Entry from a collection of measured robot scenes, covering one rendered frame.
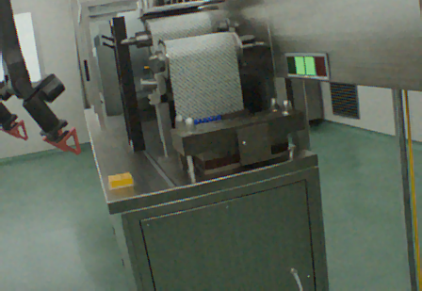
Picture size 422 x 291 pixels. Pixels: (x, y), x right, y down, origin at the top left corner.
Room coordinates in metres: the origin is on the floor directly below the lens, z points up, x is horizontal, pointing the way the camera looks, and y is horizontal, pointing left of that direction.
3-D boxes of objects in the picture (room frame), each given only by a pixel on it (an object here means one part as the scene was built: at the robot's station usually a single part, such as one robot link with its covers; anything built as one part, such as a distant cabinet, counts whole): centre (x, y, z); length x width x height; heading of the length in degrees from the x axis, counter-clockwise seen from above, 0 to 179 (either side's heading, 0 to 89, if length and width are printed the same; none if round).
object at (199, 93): (1.60, 0.04, 1.11); 0.23 x 0.01 x 0.18; 107
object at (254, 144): (1.42, -0.08, 0.96); 0.10 x 0.03 x 0.11; 107
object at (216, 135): (1.50, -0.04, 1.00); 0.40 x 0.16 x 0.06; 107
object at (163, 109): (1.65, 0.22, 1.05); 0.06 x 0.05 x 0.31; 107
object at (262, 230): (2.54, 0.39, 0.43); 2.52 x 0.64 x 0.86; 17
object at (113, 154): (2.54, 0.41, 0.88); 2.52 x 0.66 x 0.04; 17
